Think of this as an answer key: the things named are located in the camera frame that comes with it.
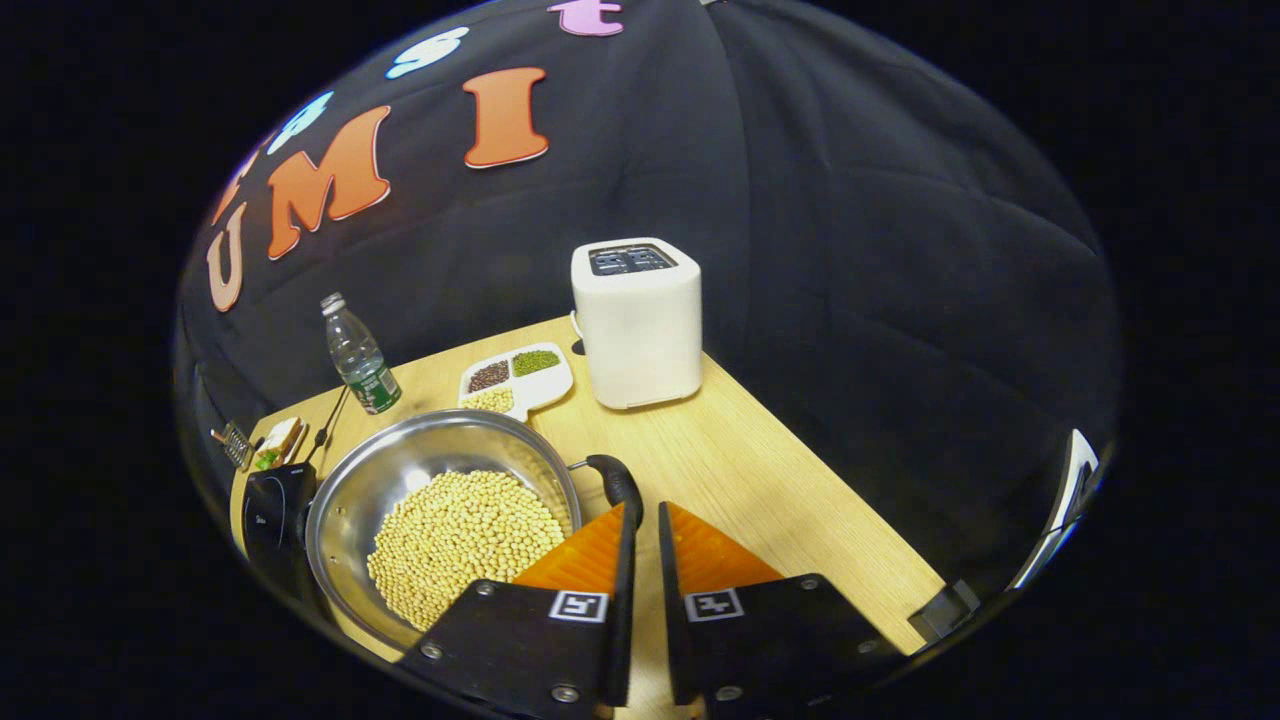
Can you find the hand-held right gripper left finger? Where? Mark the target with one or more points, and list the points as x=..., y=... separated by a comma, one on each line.
x=622, y=620

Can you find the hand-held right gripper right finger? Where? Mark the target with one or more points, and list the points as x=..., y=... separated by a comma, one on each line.
x=672, y=620

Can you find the black induction cooktop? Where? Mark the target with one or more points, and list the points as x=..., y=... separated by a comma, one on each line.
x=275, y=510

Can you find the pile of soybeans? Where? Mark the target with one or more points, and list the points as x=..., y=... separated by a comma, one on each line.
x=450, y=550

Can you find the white divided dish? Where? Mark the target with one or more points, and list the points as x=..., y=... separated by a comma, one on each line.
x=548, y=385

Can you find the small pile of yellow beans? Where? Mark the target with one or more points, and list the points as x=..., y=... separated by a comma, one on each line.
x=489, y=400

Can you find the small pile of green beans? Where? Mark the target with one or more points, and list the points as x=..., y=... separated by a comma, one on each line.
x=536, y=362

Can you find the small pile of dark beans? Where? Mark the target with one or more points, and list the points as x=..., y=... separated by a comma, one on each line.
x=489, y=376

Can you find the white toaster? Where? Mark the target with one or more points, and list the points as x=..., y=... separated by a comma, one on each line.
x=640, y=330

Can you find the clear plastic water bottle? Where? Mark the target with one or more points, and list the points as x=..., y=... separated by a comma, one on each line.
x=362, y=365

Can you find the sandwich with green lettuce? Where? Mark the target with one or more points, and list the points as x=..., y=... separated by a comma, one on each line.
x=280, y=438

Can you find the black backdrop cloth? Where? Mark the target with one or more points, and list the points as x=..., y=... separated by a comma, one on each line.
x=850, y=250

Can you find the small metal kitchen utensil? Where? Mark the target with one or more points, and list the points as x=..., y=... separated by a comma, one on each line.
x=237, y=445

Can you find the black table corner bracket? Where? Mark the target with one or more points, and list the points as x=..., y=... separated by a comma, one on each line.
x=945, y=608

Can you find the white and black frame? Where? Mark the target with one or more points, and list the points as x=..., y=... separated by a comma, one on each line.
x=1070, y=490

